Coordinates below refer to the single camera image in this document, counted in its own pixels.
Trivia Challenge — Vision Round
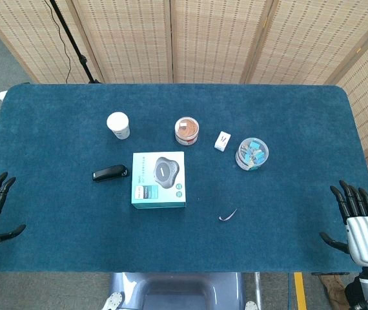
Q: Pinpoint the white paper cup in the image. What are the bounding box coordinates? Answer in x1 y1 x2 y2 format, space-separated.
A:
106 112 130 140

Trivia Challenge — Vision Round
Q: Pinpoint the black stapler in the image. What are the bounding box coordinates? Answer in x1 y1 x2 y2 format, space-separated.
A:
91 164 130 183

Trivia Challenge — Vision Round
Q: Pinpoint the blue table mat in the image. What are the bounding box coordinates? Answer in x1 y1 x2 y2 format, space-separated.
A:
0 83 368 274

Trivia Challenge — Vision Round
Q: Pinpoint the yellow floor tape strip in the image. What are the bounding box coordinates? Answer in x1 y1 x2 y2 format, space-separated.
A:
293 272 307 310

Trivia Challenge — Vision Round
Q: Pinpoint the small curved strip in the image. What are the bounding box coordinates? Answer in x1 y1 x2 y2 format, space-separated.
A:
218 208 238 222

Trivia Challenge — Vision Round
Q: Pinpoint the small white staple box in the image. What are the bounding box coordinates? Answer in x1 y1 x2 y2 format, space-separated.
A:
214 130 231 152

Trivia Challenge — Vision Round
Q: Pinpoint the black tripod stand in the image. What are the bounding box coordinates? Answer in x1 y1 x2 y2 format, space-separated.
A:
48 0 101 84

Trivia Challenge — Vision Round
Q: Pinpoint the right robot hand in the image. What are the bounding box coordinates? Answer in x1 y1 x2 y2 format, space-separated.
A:
319 180 368 267

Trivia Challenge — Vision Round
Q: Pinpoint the round tub of rubber bands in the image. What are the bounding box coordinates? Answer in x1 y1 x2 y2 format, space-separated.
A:
174 117 201 146

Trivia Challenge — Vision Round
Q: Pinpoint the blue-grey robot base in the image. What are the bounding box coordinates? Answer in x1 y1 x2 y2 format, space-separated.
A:
110 272 245 310

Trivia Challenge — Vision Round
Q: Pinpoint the teal speakerphone product box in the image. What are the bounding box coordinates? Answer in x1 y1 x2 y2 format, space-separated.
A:
130 151 187 209

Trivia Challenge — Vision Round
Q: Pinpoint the thin black hanging cable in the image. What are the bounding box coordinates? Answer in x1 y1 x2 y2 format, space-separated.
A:
43 0 72 83

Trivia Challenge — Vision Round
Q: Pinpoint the clear tub of binder clips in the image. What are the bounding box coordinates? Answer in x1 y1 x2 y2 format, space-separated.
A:
234 137 270 171

